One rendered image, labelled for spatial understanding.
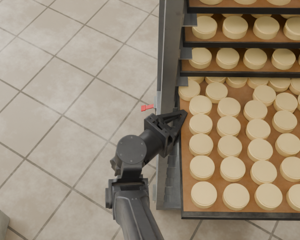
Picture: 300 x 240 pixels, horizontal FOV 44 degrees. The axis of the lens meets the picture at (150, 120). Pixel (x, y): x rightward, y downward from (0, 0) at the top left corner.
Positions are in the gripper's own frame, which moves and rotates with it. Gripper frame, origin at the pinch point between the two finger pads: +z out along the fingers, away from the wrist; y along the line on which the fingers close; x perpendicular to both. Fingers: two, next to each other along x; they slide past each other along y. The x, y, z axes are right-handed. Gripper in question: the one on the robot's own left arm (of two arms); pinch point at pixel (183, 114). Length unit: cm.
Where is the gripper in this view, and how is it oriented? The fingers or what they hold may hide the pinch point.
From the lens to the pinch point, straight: 83.2
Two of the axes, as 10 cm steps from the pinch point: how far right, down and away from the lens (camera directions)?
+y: -0.1, 5.1, 8.6
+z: 7.1, -6.0, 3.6
